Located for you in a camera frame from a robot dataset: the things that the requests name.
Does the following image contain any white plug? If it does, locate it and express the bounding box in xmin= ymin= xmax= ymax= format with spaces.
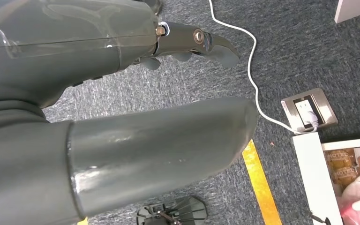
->
xmin=303 ymin=110 xmax=319 ymax=128

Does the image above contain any brown hotel card packet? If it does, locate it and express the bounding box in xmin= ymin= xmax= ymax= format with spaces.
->
xmin=325 ymin=148 xmax=358 ymax=188

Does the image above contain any yellow floor tape strip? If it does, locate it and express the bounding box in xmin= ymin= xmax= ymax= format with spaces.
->
xmin=241 ymin=139 xmax=284 ymax=225

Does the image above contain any white storage box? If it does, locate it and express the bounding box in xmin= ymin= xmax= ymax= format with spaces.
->
xmin=292 ymin=132 xmax=360 ymax=225

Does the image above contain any silver floor socket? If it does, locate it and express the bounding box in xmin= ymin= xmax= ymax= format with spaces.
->
xmin=280 ymin=87 xmax=338 ymax=133

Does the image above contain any white socket cable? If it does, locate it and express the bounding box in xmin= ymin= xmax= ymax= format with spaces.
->
xmin=207 ymin=0 xmax=306 ymax=135

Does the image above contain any black ribbed plastic base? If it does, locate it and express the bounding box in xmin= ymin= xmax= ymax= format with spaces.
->
xmin=135 ymin=195 xmax=208 ymax=225

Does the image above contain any white panel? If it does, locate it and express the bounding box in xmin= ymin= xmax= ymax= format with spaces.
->
xmin=334 ymin=0 xmax=360 ymax=24

